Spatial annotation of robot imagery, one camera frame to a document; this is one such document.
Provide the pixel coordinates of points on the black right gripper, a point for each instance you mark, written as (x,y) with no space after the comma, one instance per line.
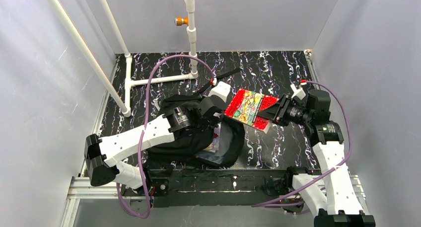
(280,110)

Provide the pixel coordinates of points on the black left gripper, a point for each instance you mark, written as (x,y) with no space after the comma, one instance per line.
(214,110)

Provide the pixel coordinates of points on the black student backpack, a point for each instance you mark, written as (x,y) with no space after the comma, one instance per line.
(191,137)

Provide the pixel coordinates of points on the red colourful cover book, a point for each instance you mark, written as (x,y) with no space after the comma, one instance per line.
(244,108)

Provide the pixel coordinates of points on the pink red cover book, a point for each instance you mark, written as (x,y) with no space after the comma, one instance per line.
(214,145)

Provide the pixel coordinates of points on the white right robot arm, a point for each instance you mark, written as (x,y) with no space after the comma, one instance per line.
(330,197)

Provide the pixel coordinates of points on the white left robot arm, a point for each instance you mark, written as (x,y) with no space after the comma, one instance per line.
(104,156)

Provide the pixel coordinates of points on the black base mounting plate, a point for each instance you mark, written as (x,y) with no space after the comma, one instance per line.
(223,187)

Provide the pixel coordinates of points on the orange knob on pipe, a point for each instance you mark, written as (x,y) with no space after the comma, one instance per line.
(180,21)

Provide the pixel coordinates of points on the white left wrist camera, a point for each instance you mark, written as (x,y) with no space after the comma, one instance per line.
(221,90)

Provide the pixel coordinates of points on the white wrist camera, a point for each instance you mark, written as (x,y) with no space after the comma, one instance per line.
(297,90)
(221,90)

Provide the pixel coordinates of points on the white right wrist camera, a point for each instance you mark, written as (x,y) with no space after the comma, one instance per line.
(297,90)

